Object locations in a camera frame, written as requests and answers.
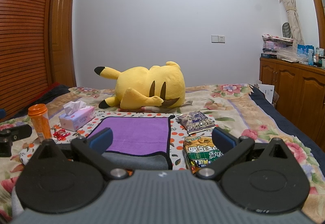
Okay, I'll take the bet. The white paper bag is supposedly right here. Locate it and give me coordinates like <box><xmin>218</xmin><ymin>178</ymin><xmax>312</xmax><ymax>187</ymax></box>
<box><xmin>257</xmin><ymin>84</ymin><xmax>274</xmax><ymax>104</ymax></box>

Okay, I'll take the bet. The purple grey microfibre towel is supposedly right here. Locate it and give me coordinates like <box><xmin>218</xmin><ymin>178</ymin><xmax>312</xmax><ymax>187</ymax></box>
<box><xmin>88</xmin><ymin>115</ymin><xmax>175</xmax><ymax>170</ymax></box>

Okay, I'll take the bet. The blue white box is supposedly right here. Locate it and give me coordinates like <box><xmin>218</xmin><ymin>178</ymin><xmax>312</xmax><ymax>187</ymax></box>
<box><xmin>297</xmin><ymin>44</ymin><xmax>315</xmax><ymax>61</ymax></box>

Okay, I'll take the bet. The brown wooden door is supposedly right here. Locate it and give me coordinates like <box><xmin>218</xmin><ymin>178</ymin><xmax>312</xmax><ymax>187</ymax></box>
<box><xmin>49</xmin><ymin>0</ymin><xmax>76</xmax><ymax>87</ymax></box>

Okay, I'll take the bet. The purple patterned snack packet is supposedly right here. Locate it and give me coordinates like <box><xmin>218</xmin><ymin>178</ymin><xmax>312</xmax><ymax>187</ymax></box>
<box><xmin>176</xmin><ymin>111</ymin><xmax>215</xmax><ymax>135</ymax></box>

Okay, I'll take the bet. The green yellow snack bag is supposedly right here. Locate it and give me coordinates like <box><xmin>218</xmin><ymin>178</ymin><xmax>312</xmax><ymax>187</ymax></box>
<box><xmin>183</xmin><ymin>136</ymin><xmax>223</xmax><ymax>173</ymax></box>

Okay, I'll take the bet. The white wall switch socket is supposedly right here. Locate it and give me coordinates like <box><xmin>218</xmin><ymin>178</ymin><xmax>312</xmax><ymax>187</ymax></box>
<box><xmin>211</xmin><ymin>35</ymin><xmax>225</xmax><ymax>43</ymax></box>

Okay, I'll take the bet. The louvered wooden wardrobe door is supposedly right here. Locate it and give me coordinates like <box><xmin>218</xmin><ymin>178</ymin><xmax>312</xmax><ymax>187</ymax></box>
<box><xmin>1</xmin><ymin>0</ymin><xmax>52</xmax><ymax>118</ymax></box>

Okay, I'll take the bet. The wooden sideboard cabinet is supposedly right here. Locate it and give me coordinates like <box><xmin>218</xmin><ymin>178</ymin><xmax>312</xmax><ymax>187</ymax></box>
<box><xmin>259</xmin><ymin>57</ymin><xmax>324</xmax><ymax>149</ymax></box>

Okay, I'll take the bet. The pink tissue box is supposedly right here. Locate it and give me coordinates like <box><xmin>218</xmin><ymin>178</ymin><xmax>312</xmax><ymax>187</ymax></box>
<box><xmin>59</xmin><ymin>100</ymin><xmax>95</xmax><ymax>132</ymax></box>

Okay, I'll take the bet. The red candy wrapper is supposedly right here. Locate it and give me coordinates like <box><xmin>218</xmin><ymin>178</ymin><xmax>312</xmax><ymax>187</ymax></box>
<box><xmin>53</xmin><ymin>129</ymin><xmax>70</xmax><ymax>141</ymax></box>

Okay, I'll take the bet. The yellow Pikachu plush toy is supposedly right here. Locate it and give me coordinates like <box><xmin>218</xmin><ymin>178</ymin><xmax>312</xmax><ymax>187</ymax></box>
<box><xmin>94</xmin><ymin>61</ymin><xmax>186</xmax><ymax>110</ymax></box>

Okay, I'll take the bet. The grey hand fan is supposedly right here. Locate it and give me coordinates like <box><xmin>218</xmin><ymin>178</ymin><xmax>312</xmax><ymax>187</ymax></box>
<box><xmin>282</xmin><ymin>22</ymin><xmax>292</xmax><ymax>38</ymax></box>

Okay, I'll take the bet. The orange plastic cup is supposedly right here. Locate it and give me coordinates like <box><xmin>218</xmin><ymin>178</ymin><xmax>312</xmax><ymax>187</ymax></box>
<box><xmin>28</xmin><ymin>104</ymin><xmax>52</xmax><ymax>142</ymax></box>

